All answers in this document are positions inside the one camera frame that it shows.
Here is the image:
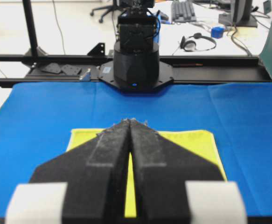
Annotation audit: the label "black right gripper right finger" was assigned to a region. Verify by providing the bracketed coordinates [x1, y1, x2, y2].
[129, 118, 248, 224]

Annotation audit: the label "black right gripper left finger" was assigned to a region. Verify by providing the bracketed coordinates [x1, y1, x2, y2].
[6, 118, 130, 224]

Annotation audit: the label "yellow-green towel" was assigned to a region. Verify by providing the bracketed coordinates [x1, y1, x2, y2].
[66, 128, 227, 218]

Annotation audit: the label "blue table cloth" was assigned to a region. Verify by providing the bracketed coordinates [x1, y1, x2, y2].
[0, 83, 272, 217]

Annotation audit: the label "white headphones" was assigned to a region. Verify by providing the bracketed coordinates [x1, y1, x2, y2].
[179, 33, 217, 52]

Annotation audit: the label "blue small box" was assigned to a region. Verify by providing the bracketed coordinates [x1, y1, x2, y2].
[211, 27, 225, 39]

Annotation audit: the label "black keyboard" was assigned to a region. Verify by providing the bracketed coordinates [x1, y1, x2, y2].
[171, 0, 196, 23]

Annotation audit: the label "black office chair base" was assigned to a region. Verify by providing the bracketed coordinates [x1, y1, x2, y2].
[90, 0, 119, 23]

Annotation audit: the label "black monitor stand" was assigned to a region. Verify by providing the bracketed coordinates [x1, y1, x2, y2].
[218, 0, 258, 28]

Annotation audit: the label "black perforated bracket plates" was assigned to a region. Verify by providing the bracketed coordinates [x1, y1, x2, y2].
[41, 63, 82, 76]

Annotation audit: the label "black aluminium frame rail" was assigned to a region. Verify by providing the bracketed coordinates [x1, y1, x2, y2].
[0, 55, 272, 89]

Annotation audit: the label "black vertical frame post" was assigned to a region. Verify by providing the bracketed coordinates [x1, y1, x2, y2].
[22, 0, 38, 57]

